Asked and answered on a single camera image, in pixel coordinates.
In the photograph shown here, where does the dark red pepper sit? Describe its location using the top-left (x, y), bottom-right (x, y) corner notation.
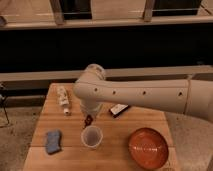
top-left (84, 115), bottom-right (93, 127)

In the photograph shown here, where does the metal railing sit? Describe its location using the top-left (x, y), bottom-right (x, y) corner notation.
top-left (0, 0), bottom-right (213, 30)

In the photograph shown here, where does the orange bowl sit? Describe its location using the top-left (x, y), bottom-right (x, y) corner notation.
top-left (128, 127), bottom-right (169, 170)

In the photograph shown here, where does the white tube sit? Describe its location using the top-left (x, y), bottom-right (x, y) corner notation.
top-left (57, 86), bottom-right (71, 115)

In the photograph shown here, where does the white ceramic cup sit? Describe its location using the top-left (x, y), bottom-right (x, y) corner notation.
top-left (81, 125), bottom-right (103, 149)

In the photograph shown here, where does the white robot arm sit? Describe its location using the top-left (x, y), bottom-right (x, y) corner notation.
top-left (73, 64), bottom-right (213, 123)

